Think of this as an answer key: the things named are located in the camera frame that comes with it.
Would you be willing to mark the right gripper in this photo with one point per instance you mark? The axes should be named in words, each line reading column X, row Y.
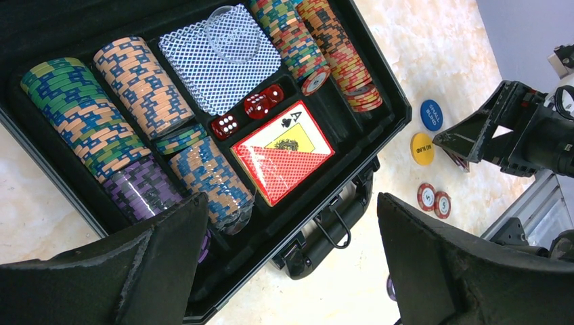
column 540, row 131

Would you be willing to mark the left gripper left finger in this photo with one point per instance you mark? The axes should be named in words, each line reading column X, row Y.
column 140, row 275

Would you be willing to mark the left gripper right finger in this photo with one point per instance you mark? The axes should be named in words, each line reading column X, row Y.
column 444, row 275

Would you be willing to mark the red black triangle marker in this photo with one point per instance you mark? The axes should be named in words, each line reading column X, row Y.
column 464, row 165

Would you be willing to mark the blue round button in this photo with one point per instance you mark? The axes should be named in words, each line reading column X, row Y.
column 431, row 115

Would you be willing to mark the yellow round button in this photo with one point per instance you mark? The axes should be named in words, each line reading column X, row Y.
column 422, row 149

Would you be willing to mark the red playing card box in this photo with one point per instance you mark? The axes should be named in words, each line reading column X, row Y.
column 281, row 154

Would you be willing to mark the black poker set case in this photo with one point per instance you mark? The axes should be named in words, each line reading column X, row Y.
column 336, row 194

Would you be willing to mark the purple chip on table right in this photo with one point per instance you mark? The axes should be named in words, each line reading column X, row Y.
column 391, row 289

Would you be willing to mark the red white chip right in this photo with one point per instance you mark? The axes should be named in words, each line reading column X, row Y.
column 442, row 205

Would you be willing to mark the red white chip left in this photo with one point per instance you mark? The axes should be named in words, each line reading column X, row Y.
column 426, row 197

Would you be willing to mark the purple chip row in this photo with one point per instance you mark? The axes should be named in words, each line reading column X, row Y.
column 142, row 190

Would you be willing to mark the orange red chip row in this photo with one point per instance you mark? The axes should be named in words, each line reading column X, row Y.
column 347, row 67

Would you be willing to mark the green blue chip row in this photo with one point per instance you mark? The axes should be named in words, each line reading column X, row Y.
column 77, row 107

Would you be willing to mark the red white chip in case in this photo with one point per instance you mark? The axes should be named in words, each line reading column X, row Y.
column 315, row 80

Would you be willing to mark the green multicolour chip row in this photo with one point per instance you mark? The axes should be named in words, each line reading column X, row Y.
column 287, row 31

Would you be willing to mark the blue backed card deck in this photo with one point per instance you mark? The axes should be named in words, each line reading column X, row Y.
column 216, row 85

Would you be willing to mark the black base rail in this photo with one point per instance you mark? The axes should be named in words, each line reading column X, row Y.
column 537, row 218

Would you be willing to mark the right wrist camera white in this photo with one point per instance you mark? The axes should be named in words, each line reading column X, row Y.
column 562, row 62

